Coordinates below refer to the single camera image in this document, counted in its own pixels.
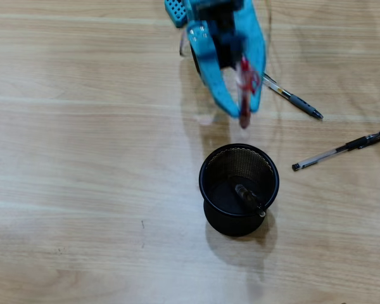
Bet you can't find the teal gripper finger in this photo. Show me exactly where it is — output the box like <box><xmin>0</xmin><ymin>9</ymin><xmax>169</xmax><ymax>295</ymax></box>
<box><xmin>239</xmin><ymin>0</ymin><xmax>267</xmax><ymax>114</ymax></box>
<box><xmin>186</xmin><ymin>20</ymin><xmax>241</xmax><ymax>119</ymax></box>

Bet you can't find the grey grip clear pen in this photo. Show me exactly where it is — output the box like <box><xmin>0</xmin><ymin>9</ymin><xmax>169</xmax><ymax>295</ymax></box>
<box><xmin>261</xmin><ymin>72</ymin><xmax>324</xmax><ymax>120</ymax></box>

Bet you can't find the red and white pen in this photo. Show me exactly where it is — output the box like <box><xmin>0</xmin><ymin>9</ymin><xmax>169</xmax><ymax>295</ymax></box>
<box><xmin>236</xmin><ymin>55</ymin><xmax>262</xmax><ymax>130</ymax></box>

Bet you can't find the teal gripper body black motor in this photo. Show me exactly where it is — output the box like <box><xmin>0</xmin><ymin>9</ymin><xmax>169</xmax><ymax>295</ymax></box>
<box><xmin>188</xmin><ymin>0</ymin><xmax>246</xmax><ymax>69</ymax></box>

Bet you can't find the black mesh pen holder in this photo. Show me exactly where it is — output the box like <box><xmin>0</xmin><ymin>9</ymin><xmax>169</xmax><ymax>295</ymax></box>
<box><xmin>198</xmin><ymin>143</ymin><xmax>280</xmax><ymax>238</ymax></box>

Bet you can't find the black chrome click pen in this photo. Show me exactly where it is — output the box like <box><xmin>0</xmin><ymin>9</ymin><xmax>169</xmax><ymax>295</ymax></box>
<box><xmin>234</xmin><ymin>183</ymin><xmax>267</xmax><ymax>219</ymax></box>

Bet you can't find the black capped gel pen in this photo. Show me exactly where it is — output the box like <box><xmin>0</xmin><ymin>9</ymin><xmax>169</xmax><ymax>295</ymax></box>
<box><xmin>291</xmin><ymin>128</ymin><xmax>380</xmax><ymax>172</ymax></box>

